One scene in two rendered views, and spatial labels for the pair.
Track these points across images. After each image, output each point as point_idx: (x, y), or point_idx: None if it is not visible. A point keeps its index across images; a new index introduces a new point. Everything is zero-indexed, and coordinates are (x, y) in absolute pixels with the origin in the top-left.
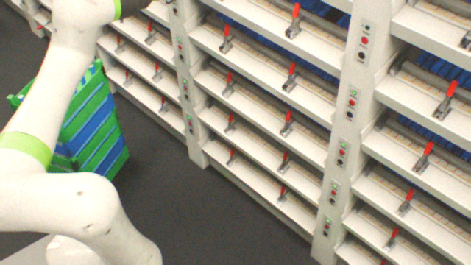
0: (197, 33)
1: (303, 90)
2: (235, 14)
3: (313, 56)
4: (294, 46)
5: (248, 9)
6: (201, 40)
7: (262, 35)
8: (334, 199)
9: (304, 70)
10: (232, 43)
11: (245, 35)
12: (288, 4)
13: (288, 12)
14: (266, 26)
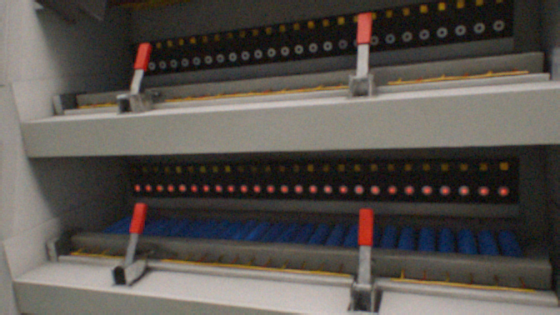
0: (43, 272)
1: (412, 297)
2: (178, 121)
3: (470, 97)
4: (387, 107)
5: (212, 107)
6: (53, 281)
7: (263, 149)
8: None
9: (383, 250)
10: (149, 264)
11: (185, 237)
12: (316, 73)
13: (322, 84)
14: (281, 105)
